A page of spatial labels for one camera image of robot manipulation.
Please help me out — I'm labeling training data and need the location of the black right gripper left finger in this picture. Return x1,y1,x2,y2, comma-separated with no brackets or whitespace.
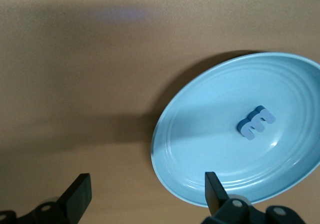
0,173,93,224

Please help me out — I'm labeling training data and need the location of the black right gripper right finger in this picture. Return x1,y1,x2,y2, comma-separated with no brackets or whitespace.
201,171,306,224

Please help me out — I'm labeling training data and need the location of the blue foam letter E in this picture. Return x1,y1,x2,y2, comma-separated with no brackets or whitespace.
236,105,276,141

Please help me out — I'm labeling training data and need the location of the blue plate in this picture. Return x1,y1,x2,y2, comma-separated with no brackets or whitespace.
150,52,320,208

